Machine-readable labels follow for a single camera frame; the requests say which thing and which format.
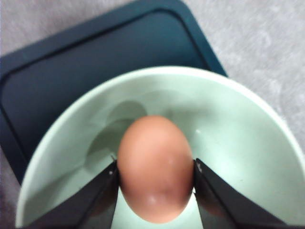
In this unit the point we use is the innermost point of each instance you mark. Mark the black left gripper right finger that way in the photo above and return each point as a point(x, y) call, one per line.
point(221, 206)

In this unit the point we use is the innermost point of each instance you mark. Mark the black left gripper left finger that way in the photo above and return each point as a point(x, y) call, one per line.
point(92, 206)

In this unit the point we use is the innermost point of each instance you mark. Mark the brown egg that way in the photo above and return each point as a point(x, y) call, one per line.
point(155, 169)

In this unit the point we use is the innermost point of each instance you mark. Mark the green ceramic bowl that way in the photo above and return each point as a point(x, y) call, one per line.
point(235, 129)

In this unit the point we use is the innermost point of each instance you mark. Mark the dark blue rectangular tray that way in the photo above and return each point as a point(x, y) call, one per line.
point(38, 80)

